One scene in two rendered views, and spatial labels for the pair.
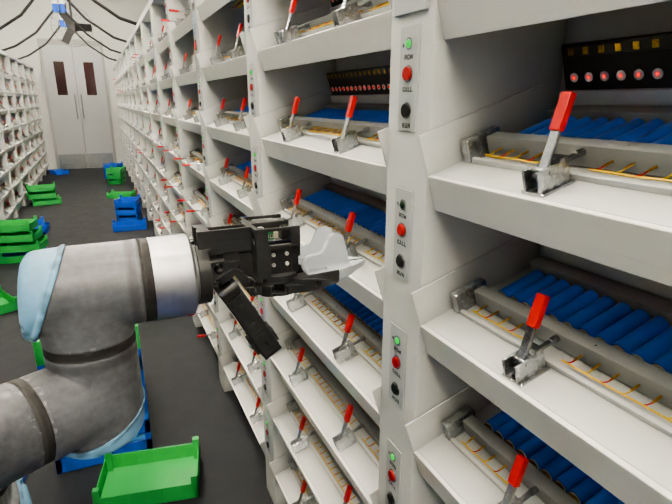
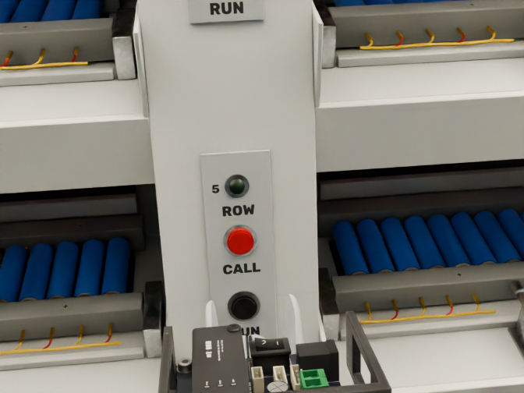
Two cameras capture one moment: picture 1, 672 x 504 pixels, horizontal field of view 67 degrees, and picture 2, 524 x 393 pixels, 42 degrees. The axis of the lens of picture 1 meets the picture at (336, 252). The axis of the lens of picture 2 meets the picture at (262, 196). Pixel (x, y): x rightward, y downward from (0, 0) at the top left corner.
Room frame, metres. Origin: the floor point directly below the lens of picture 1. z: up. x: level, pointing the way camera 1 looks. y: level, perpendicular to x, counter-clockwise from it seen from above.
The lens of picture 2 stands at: (0.50, 0.27, 1.16)
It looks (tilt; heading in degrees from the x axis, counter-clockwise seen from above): 17 degrees down; 290
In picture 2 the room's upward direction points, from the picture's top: 3 degrees counter-clockwise
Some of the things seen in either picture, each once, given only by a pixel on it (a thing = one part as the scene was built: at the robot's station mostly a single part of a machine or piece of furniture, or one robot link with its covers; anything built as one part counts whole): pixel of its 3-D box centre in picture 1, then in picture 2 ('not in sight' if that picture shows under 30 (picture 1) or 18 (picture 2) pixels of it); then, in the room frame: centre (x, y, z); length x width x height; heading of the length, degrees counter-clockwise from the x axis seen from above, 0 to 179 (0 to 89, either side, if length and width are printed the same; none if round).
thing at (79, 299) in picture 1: (88, 290); not in sight; (0.49, 0.26, 0.99); 0.12 x 0.09 x 0.10; 115
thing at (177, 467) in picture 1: (150, 472); not in sight; (1.35, 0.60, 0.04); 0.30 x 0.20 x 0.08; 103
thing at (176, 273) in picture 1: (174, 274); not in sight; (0.53, 0.18, 1.00); 0.10 x 0.05 x 0.09; 25
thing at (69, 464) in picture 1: (105, 435); not in sight; (1.54, 0.82, 0.04); 0.30 x 0.20 x 0.08; 113
